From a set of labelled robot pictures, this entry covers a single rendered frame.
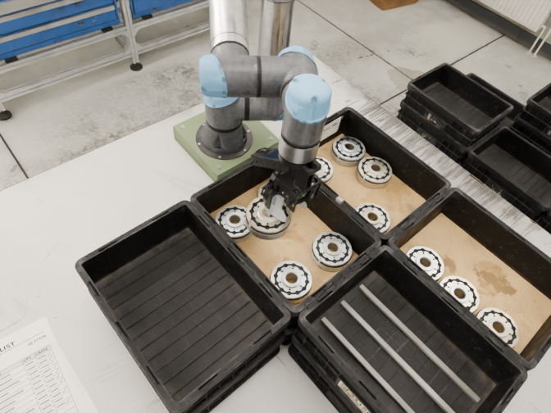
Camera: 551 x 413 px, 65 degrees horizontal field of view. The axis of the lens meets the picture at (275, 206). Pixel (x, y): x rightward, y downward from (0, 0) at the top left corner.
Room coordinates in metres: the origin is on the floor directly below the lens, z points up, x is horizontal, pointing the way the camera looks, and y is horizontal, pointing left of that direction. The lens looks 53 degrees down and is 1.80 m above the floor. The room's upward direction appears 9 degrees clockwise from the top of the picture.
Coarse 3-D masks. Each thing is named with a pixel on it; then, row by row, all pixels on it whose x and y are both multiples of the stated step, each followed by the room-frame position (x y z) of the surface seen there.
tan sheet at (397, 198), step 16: (336, 176) 0.87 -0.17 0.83; (352, 176) 0.87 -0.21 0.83; (336, 192) 0.81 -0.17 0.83; (352, 192) 0.81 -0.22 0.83; (368, 192) 0.82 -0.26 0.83; (384, 192) 0.83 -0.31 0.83; (400, 192) 0.84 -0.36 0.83; (384, 208) 0.77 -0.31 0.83; (400, 208) 0.78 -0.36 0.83; (416, 208) 0.79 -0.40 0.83
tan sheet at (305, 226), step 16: (256, 192) 0.76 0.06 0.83; (304, 208) 0.73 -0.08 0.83; (304, 224) 0.68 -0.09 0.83; (320, 224) 0.68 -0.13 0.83; (256, 240) 0.60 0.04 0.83; (272, 240) 0.61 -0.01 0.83; (288, 240) 0.61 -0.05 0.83; (304, 240) 0.62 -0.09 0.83; (256, 256) 0.55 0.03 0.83; (272, 256) 0.56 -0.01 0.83; (288, 256) 0.57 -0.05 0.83; (304, 256) 0.57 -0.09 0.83; (352, 256) 0.59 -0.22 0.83; (320, 272) 0.53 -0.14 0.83; (336, 272) 0.54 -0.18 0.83
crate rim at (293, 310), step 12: (240, 168) 0.75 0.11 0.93; (216, 180) 0.70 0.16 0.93; (204, 192) 0.66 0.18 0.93; (324, 192) 0.72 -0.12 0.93; (336, 204) 0.68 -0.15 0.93; (204, 216) 0.58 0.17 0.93; (348, 216) 0.65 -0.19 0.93; (216, 228) 0.56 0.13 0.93; (360, 228) 0.62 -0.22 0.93; (228, 240) 0.53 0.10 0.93; (240, 252) 0.50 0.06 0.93; (252, 264) 0.47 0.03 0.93; (348, 264) 0.51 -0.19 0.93; (264, 276) 0.45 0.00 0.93; (336, 276) 0.47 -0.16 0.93; (276, 288) 0.42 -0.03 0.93; (324, 288) 0.44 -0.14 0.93; (288, 300) 0.40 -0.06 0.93; (312, 300) 0.41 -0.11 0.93
